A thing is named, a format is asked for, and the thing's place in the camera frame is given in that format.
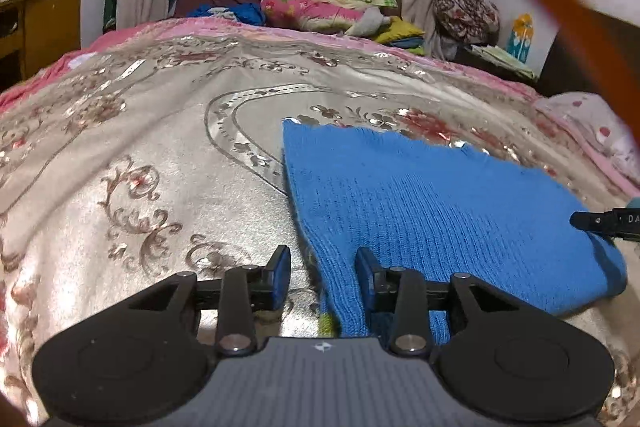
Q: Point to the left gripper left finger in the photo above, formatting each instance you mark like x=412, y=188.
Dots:
x=245, y=290

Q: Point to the green bottle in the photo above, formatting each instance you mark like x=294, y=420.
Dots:
x=109, y=16

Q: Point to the yellow folded cloth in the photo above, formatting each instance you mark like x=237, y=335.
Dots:
x=402, y=35

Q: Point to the floral cloth bundle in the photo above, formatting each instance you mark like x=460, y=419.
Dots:
x=469, y=21

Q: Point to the blue knit sweater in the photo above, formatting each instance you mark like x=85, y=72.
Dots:
x=439, y=211

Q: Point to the teal folded blanket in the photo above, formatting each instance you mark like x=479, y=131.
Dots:
x=634, y=203

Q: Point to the floral white pillow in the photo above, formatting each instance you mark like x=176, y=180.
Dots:
x=600, y=132

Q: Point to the wooden side desk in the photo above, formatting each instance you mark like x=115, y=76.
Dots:
x=35, y=34

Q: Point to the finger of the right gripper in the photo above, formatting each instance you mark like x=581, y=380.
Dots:
x=618, y=223

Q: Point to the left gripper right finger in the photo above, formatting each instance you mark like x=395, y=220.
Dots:
x=395, y=305

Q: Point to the blue clothes on sofa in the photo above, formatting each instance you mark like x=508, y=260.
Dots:
x=245, y=13

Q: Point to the pink floral quilt bundle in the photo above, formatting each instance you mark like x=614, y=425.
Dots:
x=357, y=18

